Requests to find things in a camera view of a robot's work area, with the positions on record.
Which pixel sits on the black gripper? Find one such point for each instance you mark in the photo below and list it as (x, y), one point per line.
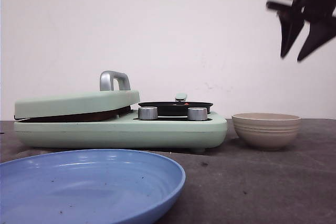
(319, 12)

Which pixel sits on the beige ribbed bowl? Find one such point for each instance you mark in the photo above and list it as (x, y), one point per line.
(266, 131)

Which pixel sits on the mint green breakfast maker lid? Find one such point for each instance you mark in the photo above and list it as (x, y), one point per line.
(115, 97)

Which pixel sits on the mint green breakfast maker base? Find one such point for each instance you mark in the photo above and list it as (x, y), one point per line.
(126, 131)

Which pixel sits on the silver right control knob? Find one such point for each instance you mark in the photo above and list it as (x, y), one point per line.
(197, 114)

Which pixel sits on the silver control knob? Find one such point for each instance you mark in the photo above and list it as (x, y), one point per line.
(197, 114)
(147, 113)

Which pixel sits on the black round frying pan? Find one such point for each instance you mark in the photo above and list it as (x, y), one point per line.
(178, 107)

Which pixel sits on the silver left control knob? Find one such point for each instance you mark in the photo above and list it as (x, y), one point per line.
(147, 113)

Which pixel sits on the blue plastic plate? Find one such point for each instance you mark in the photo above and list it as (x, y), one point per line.
(90, 186)

